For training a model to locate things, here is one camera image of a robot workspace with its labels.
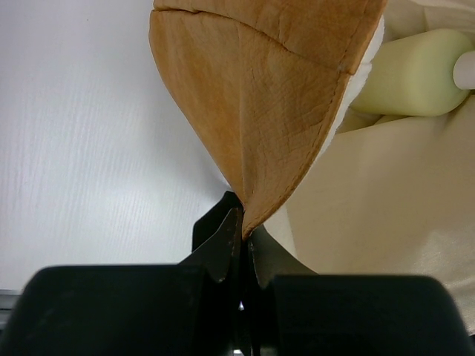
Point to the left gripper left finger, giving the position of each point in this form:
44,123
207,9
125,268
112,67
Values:
189,308

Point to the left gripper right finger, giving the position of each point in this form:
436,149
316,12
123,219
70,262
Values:
294,311

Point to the tan canvas tote bag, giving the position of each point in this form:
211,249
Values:
267,87

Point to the pale green bottle white cap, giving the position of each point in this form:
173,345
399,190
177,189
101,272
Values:
428,74

